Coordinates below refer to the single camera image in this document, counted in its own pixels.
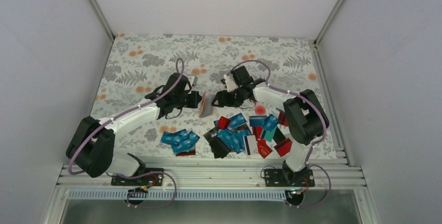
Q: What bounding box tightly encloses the red card centre top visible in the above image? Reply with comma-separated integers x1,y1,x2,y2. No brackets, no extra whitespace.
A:
215,116,231,129

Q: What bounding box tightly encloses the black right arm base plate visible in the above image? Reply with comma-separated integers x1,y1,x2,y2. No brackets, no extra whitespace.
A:
263,168,315,187

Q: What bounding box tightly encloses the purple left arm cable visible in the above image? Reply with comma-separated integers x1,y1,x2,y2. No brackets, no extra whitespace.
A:
67,57,186,176

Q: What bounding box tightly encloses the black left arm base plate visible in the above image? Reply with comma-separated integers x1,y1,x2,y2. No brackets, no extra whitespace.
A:
110,168,164,187

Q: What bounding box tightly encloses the black VIP card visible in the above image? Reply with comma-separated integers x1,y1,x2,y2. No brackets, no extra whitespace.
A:
203,126,221,143

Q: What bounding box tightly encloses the floral patterned table mat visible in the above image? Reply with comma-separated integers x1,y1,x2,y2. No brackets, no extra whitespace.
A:
91,33,324,157

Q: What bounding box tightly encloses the white stripe card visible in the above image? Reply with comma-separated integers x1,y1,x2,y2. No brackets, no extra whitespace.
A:
244,135,258,156

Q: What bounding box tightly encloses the blue card left pile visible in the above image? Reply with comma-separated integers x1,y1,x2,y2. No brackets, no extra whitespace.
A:
160,129,200,156

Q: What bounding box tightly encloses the aluminium rail frame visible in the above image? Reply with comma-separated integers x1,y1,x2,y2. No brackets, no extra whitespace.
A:
55,148,367,190

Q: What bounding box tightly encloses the red card far right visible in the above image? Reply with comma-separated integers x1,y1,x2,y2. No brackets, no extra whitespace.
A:
274,138,292,157

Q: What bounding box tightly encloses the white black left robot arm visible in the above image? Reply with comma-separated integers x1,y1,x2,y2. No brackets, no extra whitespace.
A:
66,73,202,185

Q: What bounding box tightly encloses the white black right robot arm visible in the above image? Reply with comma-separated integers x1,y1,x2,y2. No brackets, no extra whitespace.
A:
211,66,329,186

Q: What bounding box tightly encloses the blue card centre top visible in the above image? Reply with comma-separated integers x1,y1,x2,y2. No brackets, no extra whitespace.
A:
228,113,247,129

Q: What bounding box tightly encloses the red VIP card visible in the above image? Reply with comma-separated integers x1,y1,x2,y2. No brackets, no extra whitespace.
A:
256,138,273,158

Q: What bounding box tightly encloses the blue card right top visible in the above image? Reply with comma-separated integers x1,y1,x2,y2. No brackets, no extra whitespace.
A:
261,114,279,131

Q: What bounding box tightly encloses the teal card right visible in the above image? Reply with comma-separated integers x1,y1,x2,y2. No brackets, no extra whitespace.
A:
260,127,277,142

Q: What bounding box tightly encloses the grey slotted cable duct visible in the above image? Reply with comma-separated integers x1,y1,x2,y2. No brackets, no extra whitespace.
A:
68,189,286,202

